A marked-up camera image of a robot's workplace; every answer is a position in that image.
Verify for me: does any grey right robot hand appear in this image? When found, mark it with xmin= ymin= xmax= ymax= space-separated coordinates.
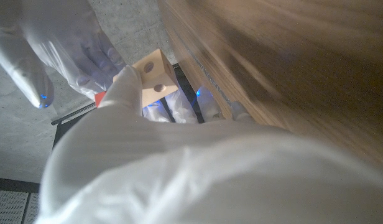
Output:
xmin=0 ymin=0 xmax=127 ymax=110

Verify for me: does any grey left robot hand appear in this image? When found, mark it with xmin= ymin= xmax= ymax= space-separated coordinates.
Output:
xmin=34 ymin=65 xmax=383 ymax=224

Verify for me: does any red-headed wooden screw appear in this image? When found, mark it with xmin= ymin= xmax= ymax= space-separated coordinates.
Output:
xmin=94 ymin=91 xmax=107 ymax=108

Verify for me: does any wooden block with holes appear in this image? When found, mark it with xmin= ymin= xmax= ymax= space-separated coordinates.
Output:
xmin=113 ymin=49 xmax=179 ymax=108

